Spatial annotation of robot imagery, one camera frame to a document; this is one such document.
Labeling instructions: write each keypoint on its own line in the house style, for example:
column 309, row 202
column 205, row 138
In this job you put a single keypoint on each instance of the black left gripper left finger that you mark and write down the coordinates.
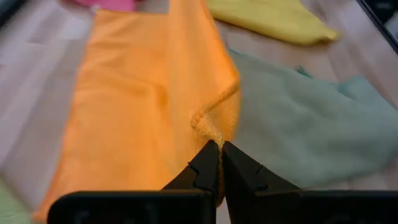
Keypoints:
column 140, row 208

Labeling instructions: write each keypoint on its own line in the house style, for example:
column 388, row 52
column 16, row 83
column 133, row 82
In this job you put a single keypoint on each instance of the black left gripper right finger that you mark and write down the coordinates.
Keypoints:
column 295, row 208

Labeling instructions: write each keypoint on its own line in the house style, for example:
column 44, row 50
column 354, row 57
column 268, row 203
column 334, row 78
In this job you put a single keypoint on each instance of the sage green towel teal edge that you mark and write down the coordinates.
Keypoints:
column 295, row 124

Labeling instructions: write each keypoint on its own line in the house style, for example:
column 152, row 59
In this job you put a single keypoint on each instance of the orange microfiber towel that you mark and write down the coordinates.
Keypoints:
column 124, row 93

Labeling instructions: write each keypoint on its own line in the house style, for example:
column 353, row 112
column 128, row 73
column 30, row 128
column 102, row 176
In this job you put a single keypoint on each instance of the lime green microfiber towel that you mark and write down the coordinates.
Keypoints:
column 11, row 205

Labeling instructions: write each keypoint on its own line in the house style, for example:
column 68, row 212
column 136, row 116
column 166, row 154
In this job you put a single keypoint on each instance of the yellow microfiber towel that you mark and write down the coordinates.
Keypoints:
column 273, row 21

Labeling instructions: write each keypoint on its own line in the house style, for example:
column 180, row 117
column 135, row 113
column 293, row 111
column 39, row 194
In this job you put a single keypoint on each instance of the pink microfiber towel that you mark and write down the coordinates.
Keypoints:
column 109, row 4

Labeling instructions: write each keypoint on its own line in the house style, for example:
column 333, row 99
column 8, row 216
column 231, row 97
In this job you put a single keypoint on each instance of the black metal table frame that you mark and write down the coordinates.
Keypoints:
column 384, row 25

